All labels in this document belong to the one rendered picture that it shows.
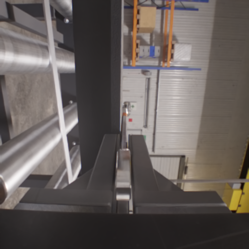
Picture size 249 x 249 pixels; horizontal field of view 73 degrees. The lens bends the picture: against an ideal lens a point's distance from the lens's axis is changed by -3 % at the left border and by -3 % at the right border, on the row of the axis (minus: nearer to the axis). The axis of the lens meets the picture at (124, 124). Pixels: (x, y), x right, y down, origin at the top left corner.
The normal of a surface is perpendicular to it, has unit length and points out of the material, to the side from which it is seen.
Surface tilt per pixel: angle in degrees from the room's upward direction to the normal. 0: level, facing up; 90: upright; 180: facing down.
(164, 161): 90
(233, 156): 90
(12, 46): 3
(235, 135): 90
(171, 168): 90
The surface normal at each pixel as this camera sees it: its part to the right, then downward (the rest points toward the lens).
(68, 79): 0.00, 0.29
